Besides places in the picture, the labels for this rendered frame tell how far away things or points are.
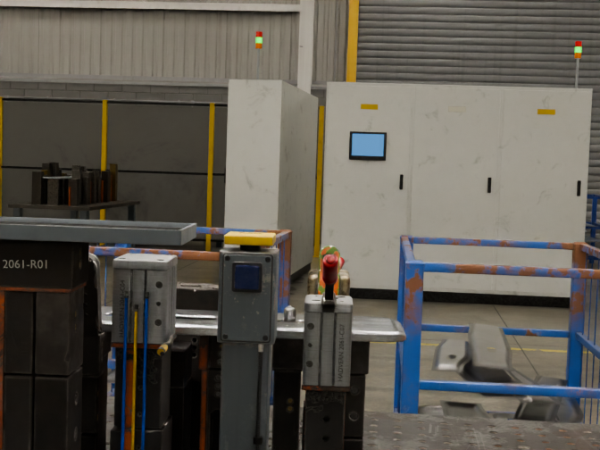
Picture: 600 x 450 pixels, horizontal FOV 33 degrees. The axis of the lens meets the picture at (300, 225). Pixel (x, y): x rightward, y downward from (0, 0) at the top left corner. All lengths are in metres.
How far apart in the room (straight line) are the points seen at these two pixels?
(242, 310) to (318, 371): 0.21
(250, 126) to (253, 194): 0.63
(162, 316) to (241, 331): 0.20
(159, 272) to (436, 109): 7.99
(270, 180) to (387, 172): 1.08
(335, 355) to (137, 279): 0.29
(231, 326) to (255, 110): 8.16
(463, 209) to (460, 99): 1.00
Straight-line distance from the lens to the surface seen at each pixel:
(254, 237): 1.21
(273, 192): 9.31
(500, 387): 3.29
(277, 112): 9.31
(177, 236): 1.18
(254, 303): 1.21
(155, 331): 1.40
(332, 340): 1.38
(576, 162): 9.42
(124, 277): 1.39
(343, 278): 1.71
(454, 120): 9.30
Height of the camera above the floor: 1.25
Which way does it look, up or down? 4 degrees down
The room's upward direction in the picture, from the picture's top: 2 degrees clockwise
